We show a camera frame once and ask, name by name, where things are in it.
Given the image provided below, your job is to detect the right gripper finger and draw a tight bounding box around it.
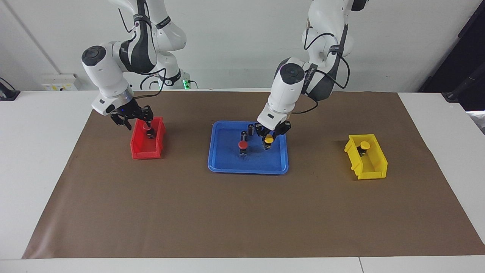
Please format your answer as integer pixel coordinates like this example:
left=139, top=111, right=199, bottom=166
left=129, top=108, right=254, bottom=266
left=113, top=116, right=133, bottom=132
left=141, top=109, right=155, bottom=128

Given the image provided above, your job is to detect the brown paper mat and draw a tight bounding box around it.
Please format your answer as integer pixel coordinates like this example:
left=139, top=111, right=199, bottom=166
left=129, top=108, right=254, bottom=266
left=22, top=90, right=485, bottom=259

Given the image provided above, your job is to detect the black tripod pole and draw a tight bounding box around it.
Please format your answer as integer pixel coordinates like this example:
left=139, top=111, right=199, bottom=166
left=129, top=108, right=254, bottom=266
left=443, top=72, right=485, bottom=104

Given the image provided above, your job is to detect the white wall socket box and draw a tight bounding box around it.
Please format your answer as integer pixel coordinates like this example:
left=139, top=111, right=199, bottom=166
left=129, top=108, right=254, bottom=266
left=41, top=73, right=78, bottom=91

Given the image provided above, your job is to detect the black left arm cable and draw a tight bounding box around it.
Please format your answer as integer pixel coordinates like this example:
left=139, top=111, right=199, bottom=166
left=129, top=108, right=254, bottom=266
left=291, top=23, right=351, bottom=115

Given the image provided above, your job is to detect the black background panel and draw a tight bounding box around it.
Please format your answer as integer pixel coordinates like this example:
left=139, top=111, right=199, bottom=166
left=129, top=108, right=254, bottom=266
left=418, top=0, right=485, bottom=112

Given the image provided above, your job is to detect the yellow plastic bin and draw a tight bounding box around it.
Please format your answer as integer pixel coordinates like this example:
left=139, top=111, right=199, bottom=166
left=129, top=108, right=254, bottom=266
left=344, top=133, right=388, bottom=180

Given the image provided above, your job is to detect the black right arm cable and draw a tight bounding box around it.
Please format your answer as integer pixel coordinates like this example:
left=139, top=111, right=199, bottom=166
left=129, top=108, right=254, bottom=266
left=117, top=0, right=168, bottom=111

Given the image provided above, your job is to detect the black right base cable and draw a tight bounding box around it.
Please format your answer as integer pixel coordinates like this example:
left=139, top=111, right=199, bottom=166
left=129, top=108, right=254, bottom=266
left=140, top=74, right=161, bottom=90

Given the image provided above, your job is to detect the black clamp on table edge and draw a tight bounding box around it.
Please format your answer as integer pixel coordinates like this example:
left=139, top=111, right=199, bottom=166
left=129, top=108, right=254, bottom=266
left=0, top=78, right=21, bottom=102

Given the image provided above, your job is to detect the red plastic bin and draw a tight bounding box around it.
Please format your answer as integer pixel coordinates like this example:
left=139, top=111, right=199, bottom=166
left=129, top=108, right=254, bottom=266
left=130, top=117, right=166, bottom=160

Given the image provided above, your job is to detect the blue plastic tray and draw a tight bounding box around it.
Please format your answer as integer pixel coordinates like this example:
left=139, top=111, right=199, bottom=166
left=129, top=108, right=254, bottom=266
left=207, top=121, right=289, bottom=175

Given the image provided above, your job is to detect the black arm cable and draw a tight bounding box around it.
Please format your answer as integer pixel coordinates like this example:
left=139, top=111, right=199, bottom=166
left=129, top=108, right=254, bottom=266
left=291, top=23, right=351, bottom=115
left=117, top=0, right=168, bottom=111

